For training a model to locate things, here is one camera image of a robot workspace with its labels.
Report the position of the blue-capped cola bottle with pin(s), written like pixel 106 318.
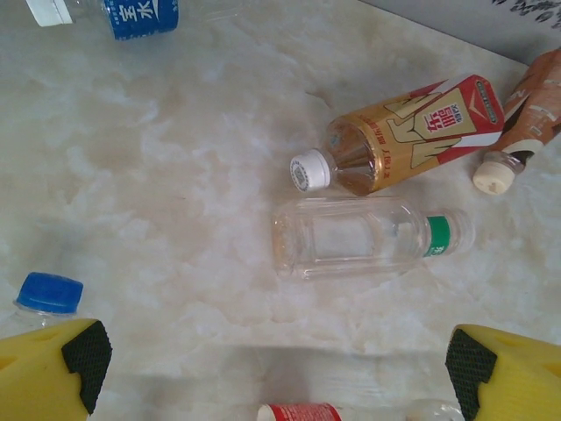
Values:
pixel 48 291

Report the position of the brown-label cream-capped bottle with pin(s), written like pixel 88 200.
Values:
pixel 539 87

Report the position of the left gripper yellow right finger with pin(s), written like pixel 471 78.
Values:
pixel 526 377

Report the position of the red and gold drink bottle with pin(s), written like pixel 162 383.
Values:
pixel 416 131

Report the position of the clear bottle with green band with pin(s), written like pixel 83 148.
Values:
pixel 438 232

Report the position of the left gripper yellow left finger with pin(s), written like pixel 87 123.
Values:
pixel 35 373

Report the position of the blue-label white-capped water bottle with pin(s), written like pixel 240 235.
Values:
pixel 140 17

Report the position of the red-label red-capped bottle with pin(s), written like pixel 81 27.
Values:
pixel 302 412

